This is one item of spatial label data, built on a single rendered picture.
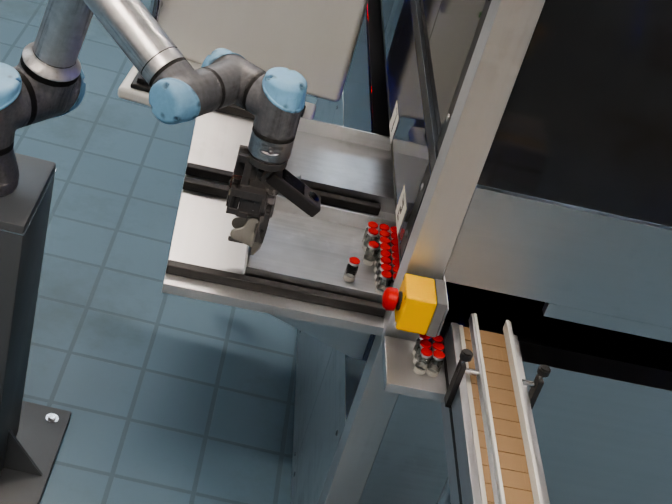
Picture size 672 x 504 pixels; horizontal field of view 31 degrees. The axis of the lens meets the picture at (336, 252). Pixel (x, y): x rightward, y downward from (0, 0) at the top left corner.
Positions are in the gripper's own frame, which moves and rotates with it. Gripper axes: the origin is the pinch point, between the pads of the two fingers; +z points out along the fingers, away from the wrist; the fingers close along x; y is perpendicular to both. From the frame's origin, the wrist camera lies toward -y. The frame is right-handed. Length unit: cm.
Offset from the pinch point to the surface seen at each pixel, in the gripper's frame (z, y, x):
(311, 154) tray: 3.4, -10.4, -44.4
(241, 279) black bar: 1.6, 2.0, 8.0
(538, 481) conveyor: -5, -45, 53
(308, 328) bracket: 13.6, -13.0, 2.6
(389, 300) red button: -8.8, -22.0, 19.9
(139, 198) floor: 92, 27, -148
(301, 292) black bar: 1.7, -9.0, 8.2
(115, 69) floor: 92, 47, -231
